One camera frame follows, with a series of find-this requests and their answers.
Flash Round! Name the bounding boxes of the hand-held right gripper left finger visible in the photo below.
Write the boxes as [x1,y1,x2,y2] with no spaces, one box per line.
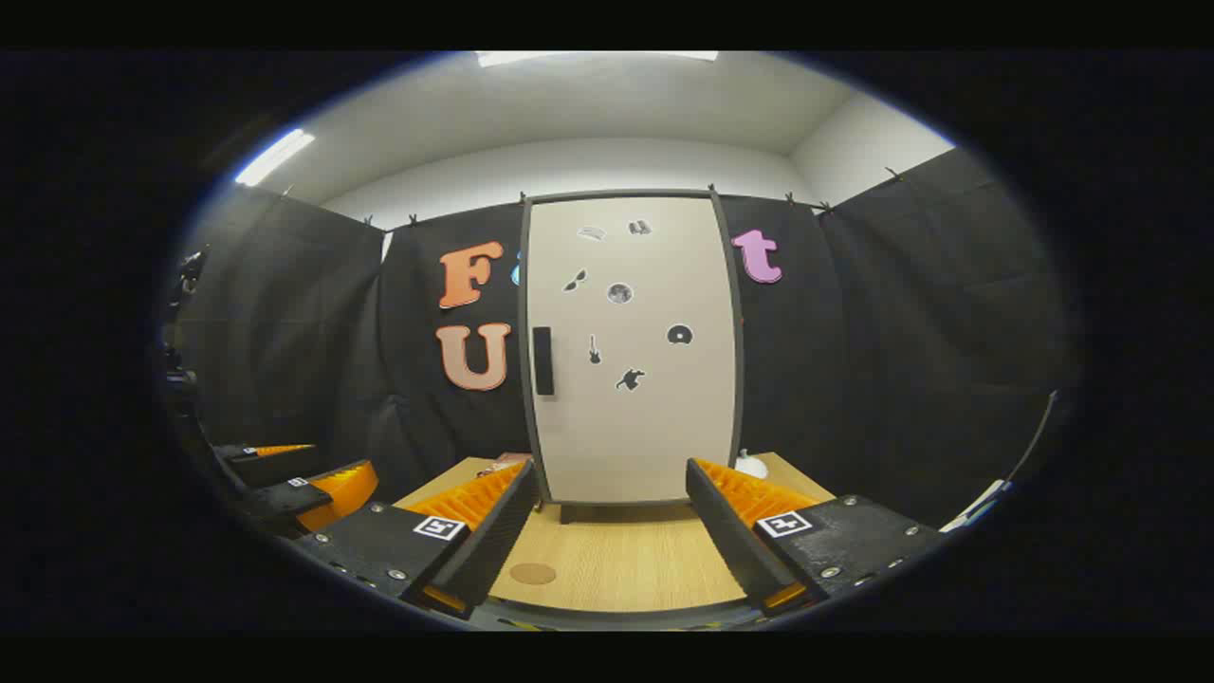
[285,459,540,619]

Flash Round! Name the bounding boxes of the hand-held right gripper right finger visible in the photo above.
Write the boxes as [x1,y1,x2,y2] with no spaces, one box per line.
[686,458,945,616]

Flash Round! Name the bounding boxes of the white cabinet door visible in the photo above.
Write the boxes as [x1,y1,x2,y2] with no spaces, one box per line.
[527,196,739,504]

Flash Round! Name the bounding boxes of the grey cabinet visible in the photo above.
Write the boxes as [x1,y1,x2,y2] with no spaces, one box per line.
[519,189,746,525]

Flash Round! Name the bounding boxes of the black backdrop cloth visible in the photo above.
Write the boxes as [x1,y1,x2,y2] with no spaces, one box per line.
[175,147,1073,532]

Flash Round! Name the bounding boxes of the wide ceiling light panel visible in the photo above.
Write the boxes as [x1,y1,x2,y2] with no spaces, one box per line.
[474,50,719,67]

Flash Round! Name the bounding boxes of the grey cable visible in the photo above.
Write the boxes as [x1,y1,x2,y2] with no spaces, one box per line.
[1005,389,1059,485]

